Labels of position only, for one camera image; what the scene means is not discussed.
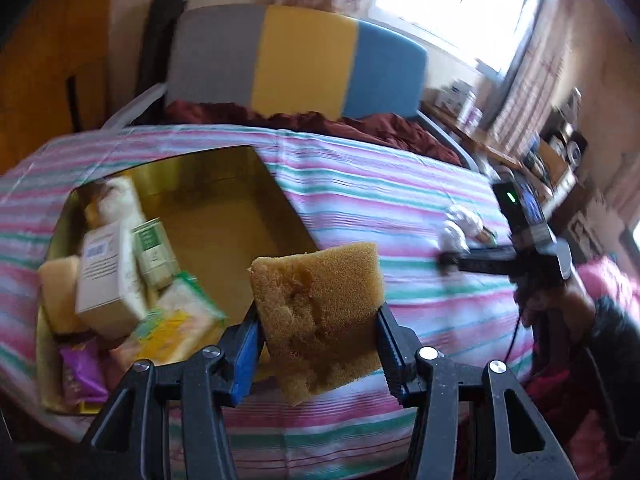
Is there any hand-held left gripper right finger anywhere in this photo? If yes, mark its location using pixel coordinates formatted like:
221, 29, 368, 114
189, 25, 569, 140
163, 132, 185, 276
375, 305, 581, 480

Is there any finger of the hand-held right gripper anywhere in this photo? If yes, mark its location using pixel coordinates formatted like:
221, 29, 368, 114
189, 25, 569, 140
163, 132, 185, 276
437, 245, 518, 276

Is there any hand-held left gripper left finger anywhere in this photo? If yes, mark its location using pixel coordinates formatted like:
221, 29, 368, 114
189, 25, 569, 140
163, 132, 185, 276
80, 302, 266, 480

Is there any white plastic bag roll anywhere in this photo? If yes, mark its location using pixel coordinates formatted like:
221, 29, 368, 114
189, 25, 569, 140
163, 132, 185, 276
440, 205, 483, 251

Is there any green and yellow snack packet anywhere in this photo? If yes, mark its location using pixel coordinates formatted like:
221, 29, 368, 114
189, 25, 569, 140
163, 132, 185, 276
110, 271, 228, 366

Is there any yellow sponge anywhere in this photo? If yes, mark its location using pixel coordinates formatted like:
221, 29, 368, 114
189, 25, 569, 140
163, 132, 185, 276
37, 255, 88, 333
248, 241, 387, 407

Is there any green leaf print box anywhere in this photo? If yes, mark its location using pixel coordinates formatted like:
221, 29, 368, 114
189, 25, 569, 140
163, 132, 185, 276
131, 218, 179, 291

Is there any dark red gold-lined box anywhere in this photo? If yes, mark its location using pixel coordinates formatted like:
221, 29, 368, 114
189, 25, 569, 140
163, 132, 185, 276
35, 145, 321, 401

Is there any white carton with barcode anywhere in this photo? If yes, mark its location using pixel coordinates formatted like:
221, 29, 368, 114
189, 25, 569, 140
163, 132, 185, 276
75, 222, 148, 333

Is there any cream cloth bundle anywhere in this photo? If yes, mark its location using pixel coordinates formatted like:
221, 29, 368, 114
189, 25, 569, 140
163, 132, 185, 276
95, 176, 146, 226

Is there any person's right forearm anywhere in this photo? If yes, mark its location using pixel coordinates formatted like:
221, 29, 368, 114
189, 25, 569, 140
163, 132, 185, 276
575, 295, 640, 441

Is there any person's right hand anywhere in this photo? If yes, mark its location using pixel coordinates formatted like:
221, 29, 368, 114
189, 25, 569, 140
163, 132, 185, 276
520, 280, 598, 333

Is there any pink pillow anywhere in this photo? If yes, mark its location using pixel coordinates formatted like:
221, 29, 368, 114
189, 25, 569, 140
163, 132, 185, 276
575, 255, 640, 311

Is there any wooden desk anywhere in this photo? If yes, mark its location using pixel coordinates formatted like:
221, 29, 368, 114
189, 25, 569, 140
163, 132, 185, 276
420, 100, 521, 167

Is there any patterned curtain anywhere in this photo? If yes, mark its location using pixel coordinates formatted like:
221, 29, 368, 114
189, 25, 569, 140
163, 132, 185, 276
482, 5, 571, 146

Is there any white carton on desk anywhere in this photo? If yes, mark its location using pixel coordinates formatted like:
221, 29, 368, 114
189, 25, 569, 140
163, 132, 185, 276
435, 80, 483, 126

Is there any maroon blanket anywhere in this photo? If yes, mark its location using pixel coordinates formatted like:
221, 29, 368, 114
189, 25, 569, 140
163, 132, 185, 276
165, 101, 463, 167

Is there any purple snack packet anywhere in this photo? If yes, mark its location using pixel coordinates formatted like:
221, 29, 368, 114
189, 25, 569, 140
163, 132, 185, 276
59, 342, 108, 403

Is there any red cloth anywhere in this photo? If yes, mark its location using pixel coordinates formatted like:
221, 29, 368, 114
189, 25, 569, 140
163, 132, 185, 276
525, 360, 640, 480

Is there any window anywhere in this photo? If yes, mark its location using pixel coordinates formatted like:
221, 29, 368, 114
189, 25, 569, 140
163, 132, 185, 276
372, 0, 536, 78

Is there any grey yellow blue chair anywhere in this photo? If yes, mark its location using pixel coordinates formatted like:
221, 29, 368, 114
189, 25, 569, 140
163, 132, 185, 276
102, 4, 481, 171

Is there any black chair back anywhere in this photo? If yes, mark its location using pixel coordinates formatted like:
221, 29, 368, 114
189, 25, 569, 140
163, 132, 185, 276
137, 0, 188, 126

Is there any wooden wardrobe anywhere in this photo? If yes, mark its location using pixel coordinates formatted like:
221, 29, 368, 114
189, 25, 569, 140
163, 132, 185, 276
0, 0, 116, 171

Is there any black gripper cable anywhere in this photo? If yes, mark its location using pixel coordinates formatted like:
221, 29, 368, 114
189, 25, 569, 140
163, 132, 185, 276
502, 305, 527, 367

